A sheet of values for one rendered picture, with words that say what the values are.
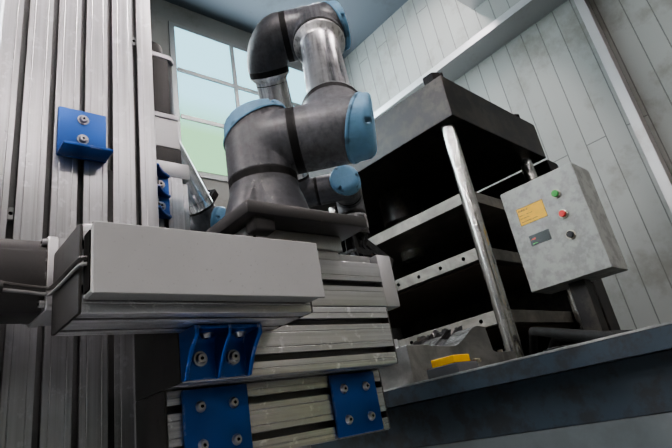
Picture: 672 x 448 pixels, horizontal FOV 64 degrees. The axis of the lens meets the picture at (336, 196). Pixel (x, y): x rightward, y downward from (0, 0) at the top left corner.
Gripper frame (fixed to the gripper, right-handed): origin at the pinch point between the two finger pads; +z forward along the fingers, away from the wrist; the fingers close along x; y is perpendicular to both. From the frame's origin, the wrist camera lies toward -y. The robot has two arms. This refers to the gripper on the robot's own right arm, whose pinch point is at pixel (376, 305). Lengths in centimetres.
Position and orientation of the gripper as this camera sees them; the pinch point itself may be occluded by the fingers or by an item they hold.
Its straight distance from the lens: 140.3
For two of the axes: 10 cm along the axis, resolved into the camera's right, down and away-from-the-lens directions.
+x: 6.7, -4.0, -6.2
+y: -7.2, -1.6, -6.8
